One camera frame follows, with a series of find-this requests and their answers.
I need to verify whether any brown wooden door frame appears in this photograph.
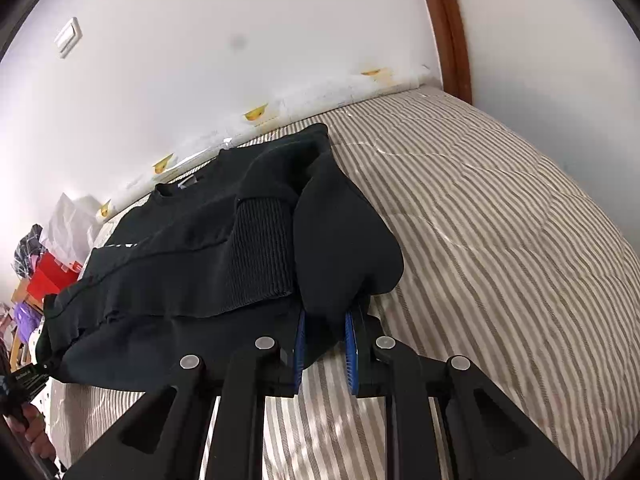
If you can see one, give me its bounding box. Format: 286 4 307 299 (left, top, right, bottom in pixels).
412 0 473 107

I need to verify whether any black sweatshirt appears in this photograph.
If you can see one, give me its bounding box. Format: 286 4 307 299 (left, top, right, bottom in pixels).
37 122 406 393

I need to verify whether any striped quilt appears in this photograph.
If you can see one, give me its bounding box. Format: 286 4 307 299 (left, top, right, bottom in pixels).
47 85 640 480

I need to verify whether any purple bag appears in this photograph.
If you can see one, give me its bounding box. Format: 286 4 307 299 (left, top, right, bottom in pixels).
12 302 42 332

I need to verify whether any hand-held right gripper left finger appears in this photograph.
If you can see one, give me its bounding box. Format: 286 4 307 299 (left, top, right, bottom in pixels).
62 307 308 480

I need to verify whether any white plastic bag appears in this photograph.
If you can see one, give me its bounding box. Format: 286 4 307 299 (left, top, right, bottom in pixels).
40 192 101 263

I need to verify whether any plaid cloth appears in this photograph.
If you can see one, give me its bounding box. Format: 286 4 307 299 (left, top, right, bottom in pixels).
14 225 48 278

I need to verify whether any red paper shopping bag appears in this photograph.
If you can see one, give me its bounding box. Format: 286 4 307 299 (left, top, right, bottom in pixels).
26 251 83 302

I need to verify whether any white light switch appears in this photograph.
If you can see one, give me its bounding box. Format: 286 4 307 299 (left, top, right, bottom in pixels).
54 17 82 58

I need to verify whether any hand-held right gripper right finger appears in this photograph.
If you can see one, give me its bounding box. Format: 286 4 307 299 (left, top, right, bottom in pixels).
344 307 586 480

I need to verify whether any person's left hand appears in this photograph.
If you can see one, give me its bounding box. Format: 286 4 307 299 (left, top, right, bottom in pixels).
10 401 57 461

